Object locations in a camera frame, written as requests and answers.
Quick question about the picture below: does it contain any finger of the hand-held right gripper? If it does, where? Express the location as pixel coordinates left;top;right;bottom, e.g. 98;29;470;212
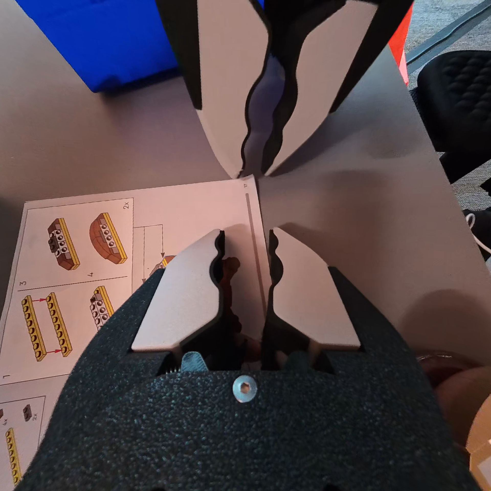
263;0;380;177
196;0;269;178

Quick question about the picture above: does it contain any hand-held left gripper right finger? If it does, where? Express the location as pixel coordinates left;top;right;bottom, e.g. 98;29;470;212
263;227;361;367

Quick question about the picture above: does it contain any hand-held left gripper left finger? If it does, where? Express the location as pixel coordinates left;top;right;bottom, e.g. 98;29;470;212
132;229;225;353

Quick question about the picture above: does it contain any brick pot model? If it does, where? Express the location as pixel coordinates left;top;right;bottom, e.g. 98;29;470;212
418;349;491;468

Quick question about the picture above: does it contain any black mesh chair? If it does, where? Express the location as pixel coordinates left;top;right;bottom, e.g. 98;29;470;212
411;50;491;185

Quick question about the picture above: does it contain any white instruction booklet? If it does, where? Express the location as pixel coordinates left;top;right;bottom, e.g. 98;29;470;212
0;178;271;491

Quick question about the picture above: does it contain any blue plastic bin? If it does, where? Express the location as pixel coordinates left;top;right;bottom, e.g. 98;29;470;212
16;0;181;94

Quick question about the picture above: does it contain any white earphone cable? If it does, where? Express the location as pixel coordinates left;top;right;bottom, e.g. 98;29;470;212
463;207;491;261

